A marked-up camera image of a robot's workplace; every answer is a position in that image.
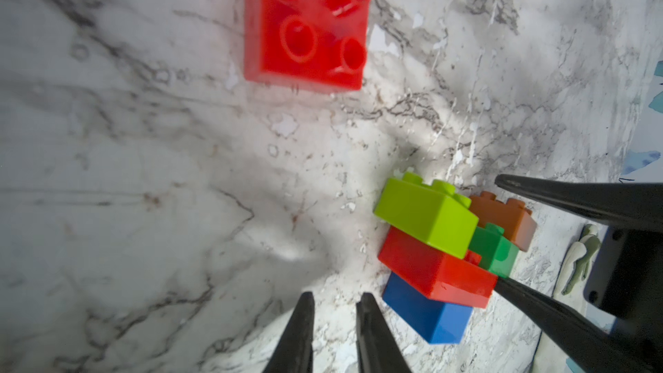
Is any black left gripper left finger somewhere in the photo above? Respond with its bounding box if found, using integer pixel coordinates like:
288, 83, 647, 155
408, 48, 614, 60
263, 291, 315, 373

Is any red lego brick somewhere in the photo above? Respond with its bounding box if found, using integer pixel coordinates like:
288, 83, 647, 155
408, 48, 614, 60
378, 227, 497, 308
243, 0, 371, 93

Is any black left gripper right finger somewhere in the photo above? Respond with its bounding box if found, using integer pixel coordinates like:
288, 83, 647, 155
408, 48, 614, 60
356, 293, 411, 373

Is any dark green lego brick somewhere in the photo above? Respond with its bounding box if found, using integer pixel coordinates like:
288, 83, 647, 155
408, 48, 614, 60
469, 223, 519, 278

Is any blue lego brick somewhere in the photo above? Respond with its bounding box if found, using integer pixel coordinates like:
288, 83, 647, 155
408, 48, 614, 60
383, 273, 473, 345

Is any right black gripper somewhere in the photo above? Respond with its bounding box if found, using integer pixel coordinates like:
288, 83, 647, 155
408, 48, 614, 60
495, 174, 662, 372

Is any orange lego brick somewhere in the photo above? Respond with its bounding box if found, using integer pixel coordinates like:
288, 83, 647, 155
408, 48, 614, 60
470, 191, 537, 252

